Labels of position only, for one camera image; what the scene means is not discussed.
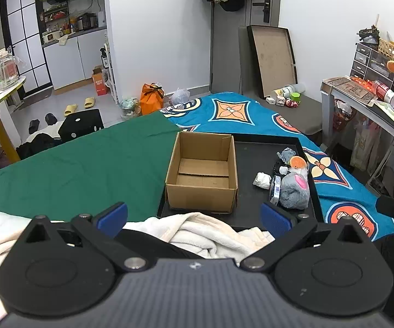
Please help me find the black shallow tray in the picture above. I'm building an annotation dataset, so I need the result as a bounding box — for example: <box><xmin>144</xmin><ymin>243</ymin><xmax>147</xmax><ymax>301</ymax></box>
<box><xmin>157</xmin><ymin>133</ymin><xmax>325</xmax><ymax>232</ymax></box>

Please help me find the white sock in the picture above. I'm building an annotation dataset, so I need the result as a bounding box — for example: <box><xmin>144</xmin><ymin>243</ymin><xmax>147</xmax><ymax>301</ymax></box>
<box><xmin>252</xmin><ymin>172</ymin><xmax>272</xmax><ymax>190</ymax></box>

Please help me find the cream fleece blanket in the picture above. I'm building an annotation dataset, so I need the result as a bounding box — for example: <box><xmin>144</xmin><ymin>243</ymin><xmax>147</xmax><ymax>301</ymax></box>
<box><xmin>0</xmin><ymin>212</ymin><xmax>275</xmax><ymax>319</ymax></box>

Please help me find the orange bag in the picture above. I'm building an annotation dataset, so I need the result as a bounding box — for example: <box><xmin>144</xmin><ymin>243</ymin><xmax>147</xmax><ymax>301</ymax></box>
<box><xmin>140</xmin><ymin>83</ymin><xmax>164</xmax><ymax>116</ymax></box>

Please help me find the grey drawer organizer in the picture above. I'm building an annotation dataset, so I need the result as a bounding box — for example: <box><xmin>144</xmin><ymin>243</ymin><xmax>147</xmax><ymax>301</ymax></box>
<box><xmin>350</xmin><ymin>42</ymin><xmax>394</xmax><ymax>91</ymax></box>

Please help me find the grey door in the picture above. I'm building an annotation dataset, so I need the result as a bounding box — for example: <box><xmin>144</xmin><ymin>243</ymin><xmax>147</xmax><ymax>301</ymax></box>
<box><xmin>209</xmin><ymin>0</ymin><xmax>281</xmax><ymax>94</ymax></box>

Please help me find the grey bench mattress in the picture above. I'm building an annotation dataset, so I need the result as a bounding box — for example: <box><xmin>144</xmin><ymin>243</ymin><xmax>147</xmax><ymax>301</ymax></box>
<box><xmin>238</xmin><ymin>26</ymin><xmax>322</xmax><ymax>136</ymax></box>

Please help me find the white plastic bottle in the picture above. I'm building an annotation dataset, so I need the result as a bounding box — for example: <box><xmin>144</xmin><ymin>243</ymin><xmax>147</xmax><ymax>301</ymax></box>
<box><xmin>272</xmin><ymin>83</ymin><xmax>306</xmax><ymax>98</ymax></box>

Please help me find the orange carton box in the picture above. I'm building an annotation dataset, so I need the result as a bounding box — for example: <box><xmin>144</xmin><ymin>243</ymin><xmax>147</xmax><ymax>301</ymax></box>
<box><xmin>92</xmin><ymin>66</ymin><xmax>109</xmax><ymax>96</ymax></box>

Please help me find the grey plush mouse toy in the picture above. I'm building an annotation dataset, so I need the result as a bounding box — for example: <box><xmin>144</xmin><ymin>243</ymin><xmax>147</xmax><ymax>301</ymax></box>
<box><xmin>279</xmin><ymin>172</ymin><xmax>310</xmax><ymax>210</ymax></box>

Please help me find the white kitchen cabinet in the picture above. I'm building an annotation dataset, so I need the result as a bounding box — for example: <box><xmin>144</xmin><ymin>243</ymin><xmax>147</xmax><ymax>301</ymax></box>
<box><xmin>43</xmin><ymin>27</ymin><xmax>107</xmax><ymax>90</ymax></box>

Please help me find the glass jar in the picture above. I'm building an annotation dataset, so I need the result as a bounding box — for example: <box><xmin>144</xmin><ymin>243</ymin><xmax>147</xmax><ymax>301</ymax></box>
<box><xmin>0</xmin><ymin>48</ymin><xmax>20</xmax><ymax>90</ymax></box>

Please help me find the green cup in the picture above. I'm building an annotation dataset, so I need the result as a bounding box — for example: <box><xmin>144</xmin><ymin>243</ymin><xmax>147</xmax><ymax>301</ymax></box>
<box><xmin>290</xmin><ymin>92</ymin><xmax>301</xmax><ymax>103</ymax></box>

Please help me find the yellow slipper right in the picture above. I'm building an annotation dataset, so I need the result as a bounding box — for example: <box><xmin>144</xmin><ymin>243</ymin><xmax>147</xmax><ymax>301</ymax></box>
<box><xmin>84</xmin><ymin>97</ymin><xmax>95</xmax><ymax>109</ymax></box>

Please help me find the blue patterned blanket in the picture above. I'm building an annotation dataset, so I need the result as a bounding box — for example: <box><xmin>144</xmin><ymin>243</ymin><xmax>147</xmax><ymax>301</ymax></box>
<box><xmin>160</xmin><ymin>92</ymin><xmax>394</xmax><ymax>240</ymax></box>

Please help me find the yellow leg table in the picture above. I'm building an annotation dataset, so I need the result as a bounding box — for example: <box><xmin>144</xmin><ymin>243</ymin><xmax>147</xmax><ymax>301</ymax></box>
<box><xmin>0</xmin><ymin>76</ymin><xmax>26</xmax><ymax>164</ymax></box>

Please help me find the brown cardboard box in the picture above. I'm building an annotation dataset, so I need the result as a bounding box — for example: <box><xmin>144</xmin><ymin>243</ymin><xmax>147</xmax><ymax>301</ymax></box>
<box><xmin>165</xmin><ymin>132</ymin><xmax>238</xmax><ymax>214</ymax></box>

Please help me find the green cloth sheet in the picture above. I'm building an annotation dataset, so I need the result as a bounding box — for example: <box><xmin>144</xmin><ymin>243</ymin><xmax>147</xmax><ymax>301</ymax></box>
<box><xmin>0</xmin><ymin>112</ymin><xmax>179</xmax><ymax>221</ymax></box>

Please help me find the white side desk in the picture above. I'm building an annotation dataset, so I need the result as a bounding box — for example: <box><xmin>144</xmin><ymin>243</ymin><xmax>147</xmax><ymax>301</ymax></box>
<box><xmin>320</xmin><ymin>76</ymin><xmax>394</xmax><ymax>191</ymax></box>

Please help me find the white plastic bag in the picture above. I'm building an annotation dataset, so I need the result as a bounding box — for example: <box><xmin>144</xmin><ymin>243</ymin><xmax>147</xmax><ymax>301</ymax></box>
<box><xmin>170</xmin><ymin>89</ymin><xmax>191</xmax><ymax>106</ymax></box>

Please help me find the framed brown board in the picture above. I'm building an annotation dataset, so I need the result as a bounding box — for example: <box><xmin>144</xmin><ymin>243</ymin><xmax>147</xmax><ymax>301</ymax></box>
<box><xmin>247</xmin><ymin>25</ymin><xmax>298</xmax><ymax>99</ymax></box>

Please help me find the orange round plush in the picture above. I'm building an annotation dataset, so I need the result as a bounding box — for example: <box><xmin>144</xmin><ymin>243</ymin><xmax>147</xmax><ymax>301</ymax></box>
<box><xmin>290</xmin><ymin>156</ymin><xmax>308</xmax><ymax>169</ymax></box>

